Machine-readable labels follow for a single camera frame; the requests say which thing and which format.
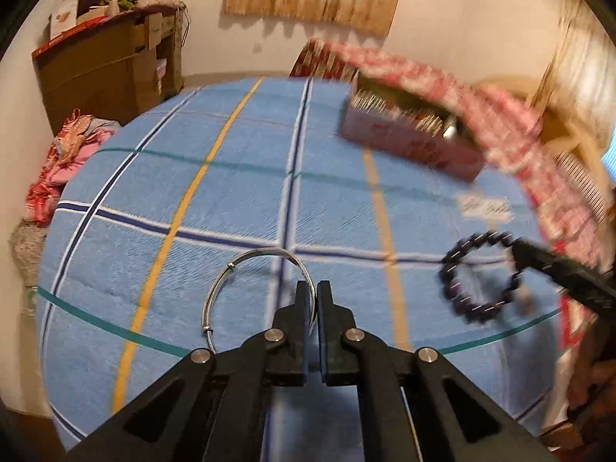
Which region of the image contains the white cardboard box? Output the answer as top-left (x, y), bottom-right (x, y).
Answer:
top-left (48, 0), bottom-right (80, 40)

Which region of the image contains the striped pillow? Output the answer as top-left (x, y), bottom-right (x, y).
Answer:
top-left (552, 151), bottom-right (608, 218)

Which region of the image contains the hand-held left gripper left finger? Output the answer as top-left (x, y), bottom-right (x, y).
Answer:
top-left (62, 280), bottom-right (311, 462)

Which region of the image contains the cream wooden headboard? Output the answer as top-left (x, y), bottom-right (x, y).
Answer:
top-left (481, 74), bottom-right (616, 194)

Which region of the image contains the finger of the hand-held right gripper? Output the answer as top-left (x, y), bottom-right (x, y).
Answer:
top-left (509, 238), bottom-right (616, 319)

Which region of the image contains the rectangular tin box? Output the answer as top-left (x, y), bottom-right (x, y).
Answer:
top-left (340, 71), bottom-right (488, 184)

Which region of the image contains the dark large bead bracelet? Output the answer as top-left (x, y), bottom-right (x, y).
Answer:
top-left (438, 230), bottom-right (528, 325)

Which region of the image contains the pink and red clothes pile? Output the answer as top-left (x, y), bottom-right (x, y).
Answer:
top-left (10, 108), bottom-right (121, 290)

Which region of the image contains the person's right hand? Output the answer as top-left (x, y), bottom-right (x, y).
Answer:
top-left (567, 344), bottom-right (616, 417)

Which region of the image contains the window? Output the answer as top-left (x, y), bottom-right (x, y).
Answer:
top-left (601, 125), bottom-right (616, 180)

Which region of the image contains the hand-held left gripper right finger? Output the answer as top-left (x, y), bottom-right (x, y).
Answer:
top-left (318, 280), bottom-right (560, 462)

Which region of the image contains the brown cabinet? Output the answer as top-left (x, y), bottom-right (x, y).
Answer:
top-left (31, 2), bottom-right (186, 129)

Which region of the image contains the blue plaid tablecloth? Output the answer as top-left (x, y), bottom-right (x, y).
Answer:
top-left (36, 76), bottom-right (565, 462)

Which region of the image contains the narrow beige patterned curtain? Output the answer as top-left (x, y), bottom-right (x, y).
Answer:
top-left (540, 0), bottom-right (616, 122)

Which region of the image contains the silver bangle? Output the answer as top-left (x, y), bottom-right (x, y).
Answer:
top-left (201, 246), bottom-right (320, 352)

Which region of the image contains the flat red box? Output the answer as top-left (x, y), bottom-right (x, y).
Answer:
top-left (31, 13), bottom-right (109, 57)

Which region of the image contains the small clear plastic bag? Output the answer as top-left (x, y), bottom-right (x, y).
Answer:
top-left (457, 193), bottom-right (511, 223)

